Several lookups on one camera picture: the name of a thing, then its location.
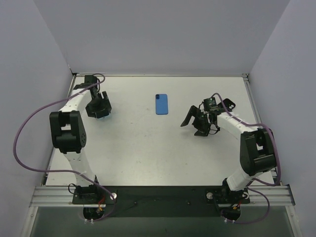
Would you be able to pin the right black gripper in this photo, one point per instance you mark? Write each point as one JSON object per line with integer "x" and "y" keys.
{"x": 199, "y": 122}

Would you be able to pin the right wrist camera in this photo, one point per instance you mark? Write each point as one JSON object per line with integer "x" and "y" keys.
{"x": 209, "y": 104}

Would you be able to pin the black phone case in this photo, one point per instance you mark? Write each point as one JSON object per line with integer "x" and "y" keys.
{"x": 229, "y": 104}

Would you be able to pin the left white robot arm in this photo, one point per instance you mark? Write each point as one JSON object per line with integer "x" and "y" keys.
{"x": 69, "y": 135}

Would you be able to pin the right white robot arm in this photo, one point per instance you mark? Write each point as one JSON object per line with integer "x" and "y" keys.
{"x": 257, "y": 150}

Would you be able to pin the aluminium front rail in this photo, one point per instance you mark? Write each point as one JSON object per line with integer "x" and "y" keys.
{"x": 59, "y": 196}

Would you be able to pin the light blue cased phone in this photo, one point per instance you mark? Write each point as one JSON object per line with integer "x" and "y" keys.
{"x": 106, "y": 117}

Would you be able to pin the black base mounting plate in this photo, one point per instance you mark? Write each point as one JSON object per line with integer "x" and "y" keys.
{"x": 159, "y": 201}

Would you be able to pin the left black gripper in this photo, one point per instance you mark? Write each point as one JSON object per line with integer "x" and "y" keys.
{"x": 99, "y": 108}

